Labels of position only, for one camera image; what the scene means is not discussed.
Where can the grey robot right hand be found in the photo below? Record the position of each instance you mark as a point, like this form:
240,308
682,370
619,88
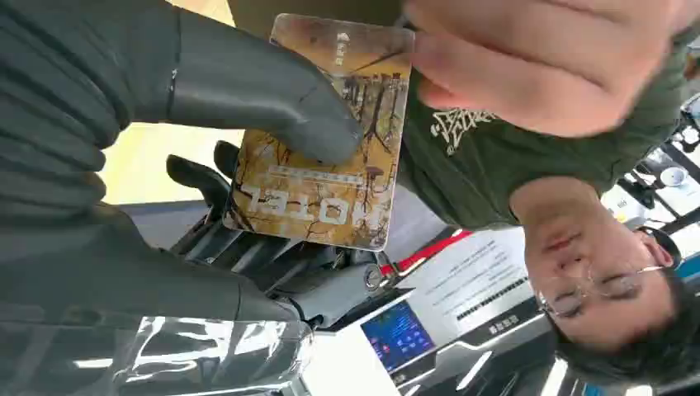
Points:
164,284

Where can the person's hand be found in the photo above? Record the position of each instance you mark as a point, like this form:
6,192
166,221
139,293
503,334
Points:
536,60

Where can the person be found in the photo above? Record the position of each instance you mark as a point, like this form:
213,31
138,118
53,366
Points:
547,158

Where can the white round fixture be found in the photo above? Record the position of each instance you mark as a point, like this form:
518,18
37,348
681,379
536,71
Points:
673,176

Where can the white kiosk machine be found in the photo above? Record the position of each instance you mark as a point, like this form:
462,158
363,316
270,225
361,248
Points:
339,371

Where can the ribbed grey right arm sleeve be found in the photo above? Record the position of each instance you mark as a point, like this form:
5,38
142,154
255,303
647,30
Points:
49,109

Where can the red strip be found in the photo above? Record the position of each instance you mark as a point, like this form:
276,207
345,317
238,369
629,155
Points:
426,252

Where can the white printed notice panel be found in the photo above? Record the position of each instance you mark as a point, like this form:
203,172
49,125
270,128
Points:
470,273

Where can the thin-rimmed eyeglasses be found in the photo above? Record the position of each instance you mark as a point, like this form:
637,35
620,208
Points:
593,287

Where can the blue kiosk screen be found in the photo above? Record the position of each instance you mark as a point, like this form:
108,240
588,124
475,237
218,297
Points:
396,336

